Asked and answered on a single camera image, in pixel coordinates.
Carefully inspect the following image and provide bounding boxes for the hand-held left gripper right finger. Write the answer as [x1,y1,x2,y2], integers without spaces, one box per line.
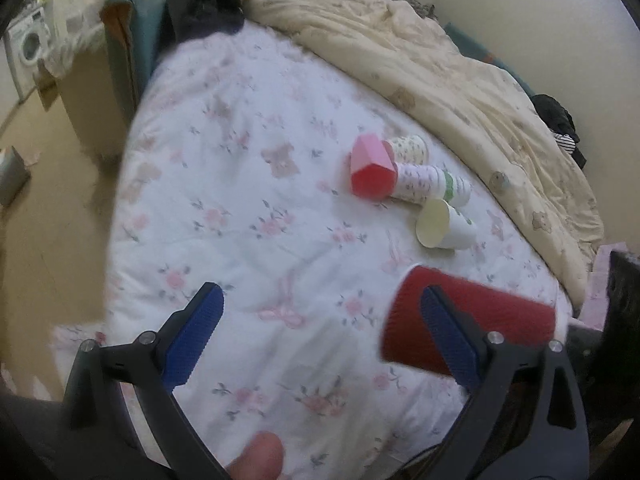
[421,285,592,480]

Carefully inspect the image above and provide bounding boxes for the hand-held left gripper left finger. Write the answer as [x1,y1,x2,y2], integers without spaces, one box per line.
[62,282,236,480]

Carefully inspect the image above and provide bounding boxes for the red ribbed cup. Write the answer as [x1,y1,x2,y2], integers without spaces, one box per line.
[380,265,557,377]

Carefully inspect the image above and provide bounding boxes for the white cup with cream inside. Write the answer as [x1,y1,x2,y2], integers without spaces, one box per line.
[415,198,478,251]

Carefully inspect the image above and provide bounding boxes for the pink faceted cup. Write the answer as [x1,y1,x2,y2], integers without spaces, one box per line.
[349,134,397,203]

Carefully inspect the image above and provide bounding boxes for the floral paper cup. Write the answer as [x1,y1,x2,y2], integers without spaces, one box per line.
[384,135,430,165]

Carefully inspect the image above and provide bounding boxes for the person's left hand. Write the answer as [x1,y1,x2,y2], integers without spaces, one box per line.
[225,432,286,480]

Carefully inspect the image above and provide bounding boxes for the white floral bed quilt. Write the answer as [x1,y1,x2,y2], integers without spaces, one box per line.
[52,25,573,471]

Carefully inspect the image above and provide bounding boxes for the stacked floral paper cups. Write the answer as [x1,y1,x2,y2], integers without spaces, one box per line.
[390,162,472,208]

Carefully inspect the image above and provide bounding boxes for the pink patterned cloth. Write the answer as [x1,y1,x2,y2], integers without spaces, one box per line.
[580,244,626,318]

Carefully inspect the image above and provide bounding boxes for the dark furniture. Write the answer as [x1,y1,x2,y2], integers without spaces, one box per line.
[567,250,640,480]

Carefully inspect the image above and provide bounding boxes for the grey bin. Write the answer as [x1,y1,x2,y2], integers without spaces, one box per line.
[0,146,30,207]

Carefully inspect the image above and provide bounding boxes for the black cloth bundle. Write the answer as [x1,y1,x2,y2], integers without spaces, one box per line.
[530,94,588,168]

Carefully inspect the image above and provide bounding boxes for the beige bear print comforter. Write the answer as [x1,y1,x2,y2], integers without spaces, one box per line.
[243,0,606,306]

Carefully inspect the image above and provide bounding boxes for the cardboard box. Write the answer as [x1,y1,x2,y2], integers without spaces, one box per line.
[37,35,128,161]

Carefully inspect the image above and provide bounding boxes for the teal cushioned chair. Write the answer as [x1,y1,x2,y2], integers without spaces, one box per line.
[100,0,176,126]

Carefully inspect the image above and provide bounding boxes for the dark clothing pile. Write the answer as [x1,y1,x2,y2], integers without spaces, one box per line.
[157,0,256,56]

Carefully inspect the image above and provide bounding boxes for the white washing machine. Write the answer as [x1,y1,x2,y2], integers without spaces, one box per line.
[4,2,53,101]

